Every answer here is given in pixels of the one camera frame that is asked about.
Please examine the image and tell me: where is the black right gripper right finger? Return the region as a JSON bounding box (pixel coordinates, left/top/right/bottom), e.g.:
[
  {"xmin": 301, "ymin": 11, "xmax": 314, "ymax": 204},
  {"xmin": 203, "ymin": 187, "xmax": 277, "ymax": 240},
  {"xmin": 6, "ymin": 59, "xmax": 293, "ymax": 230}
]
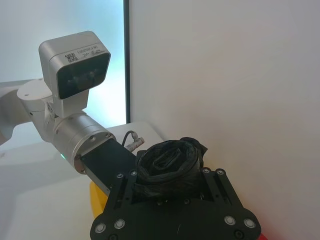
[{"xmin": 199, "ymin": 168, "xmax": 264, "ymax": 240}]

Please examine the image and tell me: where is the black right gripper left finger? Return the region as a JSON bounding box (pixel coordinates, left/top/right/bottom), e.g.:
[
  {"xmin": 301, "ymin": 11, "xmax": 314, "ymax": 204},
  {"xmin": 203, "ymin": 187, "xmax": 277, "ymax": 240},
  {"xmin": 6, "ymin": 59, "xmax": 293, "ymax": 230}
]
[{"xmin": 89, "ymin": 170, "xmax": 139, "ymax": 240}]

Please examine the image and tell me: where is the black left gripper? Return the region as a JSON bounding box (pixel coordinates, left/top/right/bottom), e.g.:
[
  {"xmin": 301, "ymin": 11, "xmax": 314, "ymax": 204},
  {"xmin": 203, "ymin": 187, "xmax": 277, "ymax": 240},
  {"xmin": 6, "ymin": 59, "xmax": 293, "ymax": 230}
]
[{"xmin": 79, "ymin": 138, "xmax": 141, "ymax": 197}]

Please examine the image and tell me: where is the roll of black plastic bags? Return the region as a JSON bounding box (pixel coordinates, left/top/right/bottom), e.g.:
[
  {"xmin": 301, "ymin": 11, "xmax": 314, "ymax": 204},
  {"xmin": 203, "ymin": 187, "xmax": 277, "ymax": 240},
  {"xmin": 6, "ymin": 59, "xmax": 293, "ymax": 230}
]
[{"xmin": 133, "ymin": 136, "xmax": 210, "ymax": 204}]

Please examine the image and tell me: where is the yellow plastic object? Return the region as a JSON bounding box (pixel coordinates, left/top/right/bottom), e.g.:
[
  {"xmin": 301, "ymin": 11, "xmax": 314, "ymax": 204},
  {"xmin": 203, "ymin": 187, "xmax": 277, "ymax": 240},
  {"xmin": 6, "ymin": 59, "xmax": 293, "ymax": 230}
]
[{"xmin": 89, "ymin": 181, "xmax": 111, "ymax": 221}]

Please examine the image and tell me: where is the red object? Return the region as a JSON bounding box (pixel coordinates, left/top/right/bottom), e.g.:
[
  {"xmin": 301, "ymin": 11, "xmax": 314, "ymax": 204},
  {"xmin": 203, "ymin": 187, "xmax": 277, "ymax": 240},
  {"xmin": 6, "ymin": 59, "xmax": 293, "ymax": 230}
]
[{"xmin": 257, "ymin": 223, "xmax": 273, "ymax": 240}]

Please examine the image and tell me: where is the thin dark cable silver plug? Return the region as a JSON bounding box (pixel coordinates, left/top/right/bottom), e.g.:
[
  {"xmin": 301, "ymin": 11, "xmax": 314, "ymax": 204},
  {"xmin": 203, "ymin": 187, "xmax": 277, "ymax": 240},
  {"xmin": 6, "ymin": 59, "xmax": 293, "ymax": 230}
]
[{"xmin": 121, "ymin": 130, "xmax": 146, "ymax": 151}]

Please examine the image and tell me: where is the left robot arm with camera housing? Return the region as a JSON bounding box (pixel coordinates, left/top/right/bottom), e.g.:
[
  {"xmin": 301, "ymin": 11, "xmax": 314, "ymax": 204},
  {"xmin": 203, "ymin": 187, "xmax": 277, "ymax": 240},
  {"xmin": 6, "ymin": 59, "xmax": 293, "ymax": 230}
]
[{"xmin": 0, "ymin": 30, "xmax": 117, "ymax": 177}]

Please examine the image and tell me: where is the dark vertical frame strip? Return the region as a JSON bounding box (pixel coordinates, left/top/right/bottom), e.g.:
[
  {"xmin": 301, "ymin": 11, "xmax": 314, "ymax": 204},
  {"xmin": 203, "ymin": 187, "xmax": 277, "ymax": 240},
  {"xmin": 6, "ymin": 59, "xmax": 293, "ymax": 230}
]
[{"xmin": 123, "ymin": 0, "xmax": 133, "ymax": 124}]

